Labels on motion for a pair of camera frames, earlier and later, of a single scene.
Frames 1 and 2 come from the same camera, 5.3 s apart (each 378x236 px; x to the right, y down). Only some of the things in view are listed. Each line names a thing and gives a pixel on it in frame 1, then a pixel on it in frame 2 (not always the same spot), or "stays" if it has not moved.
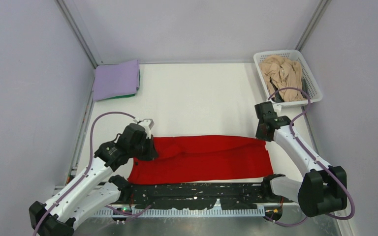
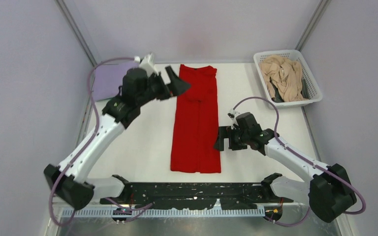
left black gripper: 152,153 → 177,86
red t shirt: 203,159 → 196,121
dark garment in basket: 277,98 stays
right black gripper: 260,135 → 223,132
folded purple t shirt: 115,79 stays
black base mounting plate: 231,195 stays
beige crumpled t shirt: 284,73 stays
